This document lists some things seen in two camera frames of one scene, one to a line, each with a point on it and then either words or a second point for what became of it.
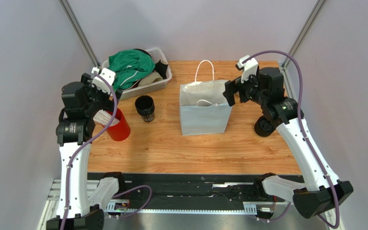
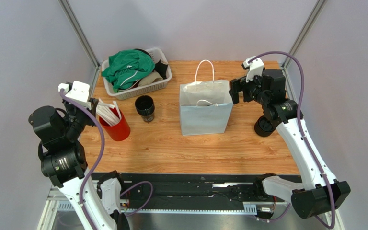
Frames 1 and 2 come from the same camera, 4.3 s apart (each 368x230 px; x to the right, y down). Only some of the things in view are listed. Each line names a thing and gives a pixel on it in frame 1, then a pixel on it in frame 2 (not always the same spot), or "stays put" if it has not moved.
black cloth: (159, 66) stays put
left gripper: (108, 104) → (93, 109)
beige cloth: (155, 77) stays put
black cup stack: (145, 107) stays put
